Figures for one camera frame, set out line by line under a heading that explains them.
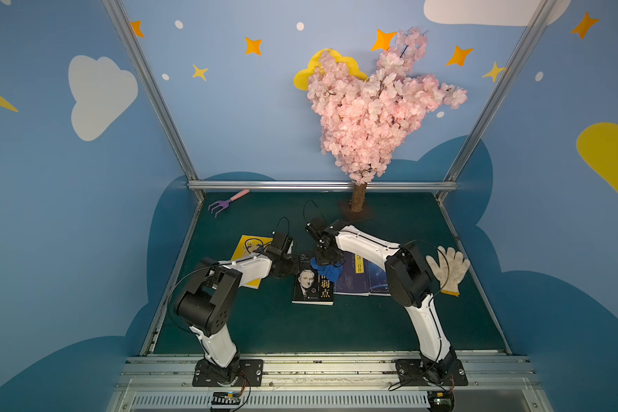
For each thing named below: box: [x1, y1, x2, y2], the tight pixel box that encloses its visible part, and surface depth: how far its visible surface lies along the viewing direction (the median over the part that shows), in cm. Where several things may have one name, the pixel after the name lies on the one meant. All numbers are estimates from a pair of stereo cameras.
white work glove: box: [425, 245, 471, 297], surface depth 100 cm
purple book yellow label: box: [333, 251, 370, 297], surface depth 95 cm
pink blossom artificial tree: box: [307, 27, 468, 222], surface depth 74 cm
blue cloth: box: [309, 256, 345, 283], surface depth 93 cm
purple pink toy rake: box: [207, 188, 251, 219], surface depth 118 cm
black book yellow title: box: [291, 266, 334, 306], surface depth 92 cm
